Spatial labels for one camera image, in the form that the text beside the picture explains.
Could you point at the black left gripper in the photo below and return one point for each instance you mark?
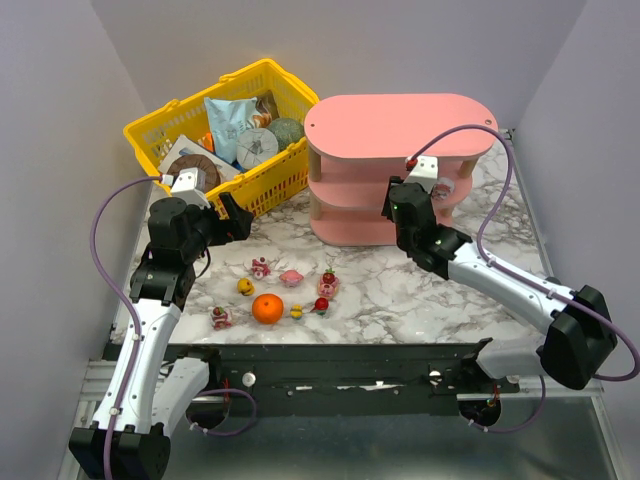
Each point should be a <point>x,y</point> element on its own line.
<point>223,226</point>

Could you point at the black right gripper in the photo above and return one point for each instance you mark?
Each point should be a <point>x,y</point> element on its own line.
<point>400,198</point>

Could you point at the pink round planet toy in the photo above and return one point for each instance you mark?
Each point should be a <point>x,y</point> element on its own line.
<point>291,278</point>

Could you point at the white ring pink figure toy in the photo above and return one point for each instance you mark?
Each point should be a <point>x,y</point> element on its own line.
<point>443,189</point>

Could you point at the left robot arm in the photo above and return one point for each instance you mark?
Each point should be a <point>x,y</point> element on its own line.
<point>129,436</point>

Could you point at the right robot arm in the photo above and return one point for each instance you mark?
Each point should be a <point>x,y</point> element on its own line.
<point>574,335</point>

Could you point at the pink three-tier wooden shelf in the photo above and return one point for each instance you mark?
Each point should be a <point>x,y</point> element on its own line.
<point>357,142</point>

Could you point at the pink bear strawberry toy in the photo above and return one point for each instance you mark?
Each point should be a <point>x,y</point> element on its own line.
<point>260,268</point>

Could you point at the brown striped wrapped roll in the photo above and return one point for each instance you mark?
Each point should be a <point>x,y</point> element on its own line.
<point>211,171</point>

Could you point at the yellow duck toy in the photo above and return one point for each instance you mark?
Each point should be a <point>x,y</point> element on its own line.
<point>245,287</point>

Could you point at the grey paper-wrapped roll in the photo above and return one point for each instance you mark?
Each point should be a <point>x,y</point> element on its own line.
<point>254,147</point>

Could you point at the orange fruit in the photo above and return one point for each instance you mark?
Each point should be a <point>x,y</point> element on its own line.
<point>267,308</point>

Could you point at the orange snack packet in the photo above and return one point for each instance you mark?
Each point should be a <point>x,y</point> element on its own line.
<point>208,142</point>

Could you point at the pink bear toy front left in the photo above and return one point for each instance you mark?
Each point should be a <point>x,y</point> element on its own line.
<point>220,318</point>

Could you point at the white and blue box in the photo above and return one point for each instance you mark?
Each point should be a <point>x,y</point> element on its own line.
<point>184,146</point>

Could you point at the small yellow minion toy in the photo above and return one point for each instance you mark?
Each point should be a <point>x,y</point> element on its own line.
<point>296,312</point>

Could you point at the green melon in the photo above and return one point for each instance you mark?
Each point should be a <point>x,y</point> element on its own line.
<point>287,131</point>

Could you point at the pink bear donut toy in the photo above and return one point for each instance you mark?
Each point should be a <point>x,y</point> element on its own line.
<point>328,284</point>

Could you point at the light blue cassava chips bag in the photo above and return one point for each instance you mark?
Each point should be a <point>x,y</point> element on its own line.
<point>228,119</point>

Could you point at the red strawberry figure toy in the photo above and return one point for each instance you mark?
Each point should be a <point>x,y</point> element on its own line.
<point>321,306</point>

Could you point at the yellow plastic shopping basket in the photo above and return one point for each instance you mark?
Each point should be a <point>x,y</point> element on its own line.
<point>263,187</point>

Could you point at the brown snack bag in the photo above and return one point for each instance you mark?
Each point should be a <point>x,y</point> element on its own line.
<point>266,111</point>

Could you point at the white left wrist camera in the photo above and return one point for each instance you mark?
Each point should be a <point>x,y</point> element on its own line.
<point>188,185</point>

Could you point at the black front mounting rail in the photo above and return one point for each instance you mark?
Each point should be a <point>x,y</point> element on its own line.
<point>345,380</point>

